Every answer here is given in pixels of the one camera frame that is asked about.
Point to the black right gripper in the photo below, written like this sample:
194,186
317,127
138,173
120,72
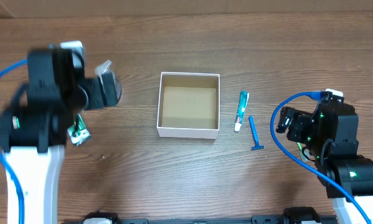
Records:
301,122

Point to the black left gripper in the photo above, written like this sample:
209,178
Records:
94,91

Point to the clear pump bottle dark liquid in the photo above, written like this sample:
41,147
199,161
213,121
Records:
111,86

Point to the green white soap packet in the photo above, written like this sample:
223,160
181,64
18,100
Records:
78,132

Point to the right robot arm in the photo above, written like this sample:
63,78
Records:
329,133

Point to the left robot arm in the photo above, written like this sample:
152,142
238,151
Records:
34,127

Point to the blue disposable razor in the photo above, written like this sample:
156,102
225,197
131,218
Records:
257,145

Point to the green toothbrush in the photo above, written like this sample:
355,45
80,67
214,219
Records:
304,154

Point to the teal toothpaste tube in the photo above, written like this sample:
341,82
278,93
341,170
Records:
243,101

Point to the white cardboard box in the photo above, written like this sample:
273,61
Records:
189,105

